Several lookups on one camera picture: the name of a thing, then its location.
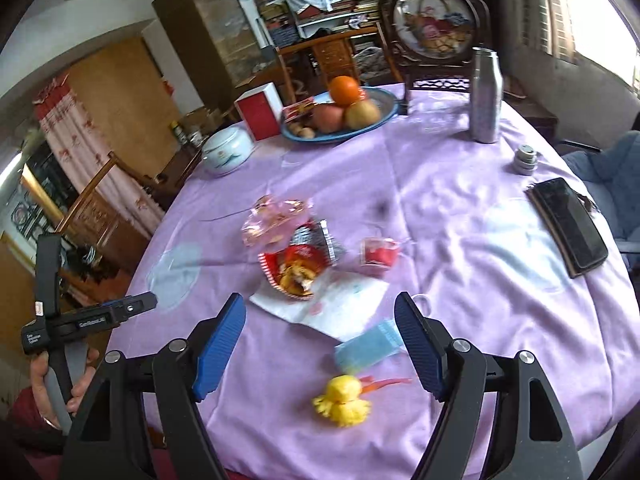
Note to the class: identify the silver metal bottle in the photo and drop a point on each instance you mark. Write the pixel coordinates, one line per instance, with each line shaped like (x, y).
(486, 91)

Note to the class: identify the red snack bag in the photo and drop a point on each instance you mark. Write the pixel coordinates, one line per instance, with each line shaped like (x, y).
(311, 250)

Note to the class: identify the black smartphone in case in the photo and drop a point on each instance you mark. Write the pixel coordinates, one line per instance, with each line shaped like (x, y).
(570, 225)

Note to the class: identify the yellow duckling toy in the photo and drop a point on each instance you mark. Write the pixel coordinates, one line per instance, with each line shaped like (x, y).
(343, 402)

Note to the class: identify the silver bottle cap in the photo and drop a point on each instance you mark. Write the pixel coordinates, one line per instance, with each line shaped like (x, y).
(525, 160)

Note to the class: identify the white paper napkin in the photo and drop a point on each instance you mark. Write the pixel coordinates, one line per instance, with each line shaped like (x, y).
(341, 305)

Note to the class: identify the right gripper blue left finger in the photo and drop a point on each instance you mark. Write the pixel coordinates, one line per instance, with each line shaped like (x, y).
(213, 341)

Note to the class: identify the yellow pear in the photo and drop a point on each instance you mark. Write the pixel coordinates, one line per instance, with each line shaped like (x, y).
(362, 114)

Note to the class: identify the white ceramic lidded jar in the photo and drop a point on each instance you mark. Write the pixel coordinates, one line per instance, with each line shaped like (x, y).
(227, 149)

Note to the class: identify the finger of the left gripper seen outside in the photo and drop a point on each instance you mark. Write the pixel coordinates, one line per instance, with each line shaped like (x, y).
(123, 309)

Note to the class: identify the dark wooden cabinet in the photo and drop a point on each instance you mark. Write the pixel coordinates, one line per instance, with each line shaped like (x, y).
(216, 46)

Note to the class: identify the red apple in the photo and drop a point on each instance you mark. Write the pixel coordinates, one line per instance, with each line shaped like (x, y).
(328, 117)

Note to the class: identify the purple tablecloth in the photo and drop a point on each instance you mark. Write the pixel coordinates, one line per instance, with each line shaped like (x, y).
(417, 206)

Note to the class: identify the pink clear candy wrapper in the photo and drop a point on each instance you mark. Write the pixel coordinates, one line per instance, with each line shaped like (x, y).
(270, 215)

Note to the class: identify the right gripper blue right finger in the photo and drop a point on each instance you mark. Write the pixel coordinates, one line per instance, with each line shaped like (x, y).
(427, 354)

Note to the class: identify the small red jelly cup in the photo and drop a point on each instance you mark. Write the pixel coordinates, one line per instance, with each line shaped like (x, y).
(380, 252)

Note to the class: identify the blue face mask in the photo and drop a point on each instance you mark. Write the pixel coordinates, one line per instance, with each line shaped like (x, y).
(378, 351)

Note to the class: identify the orange fruit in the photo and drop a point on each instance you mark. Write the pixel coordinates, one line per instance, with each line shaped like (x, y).
(344, 90)

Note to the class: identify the wooden armchair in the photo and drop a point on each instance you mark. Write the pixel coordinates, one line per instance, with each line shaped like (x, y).
(94, 222)

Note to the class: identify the red white box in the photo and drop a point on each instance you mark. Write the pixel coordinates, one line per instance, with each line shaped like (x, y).
(261, 110)

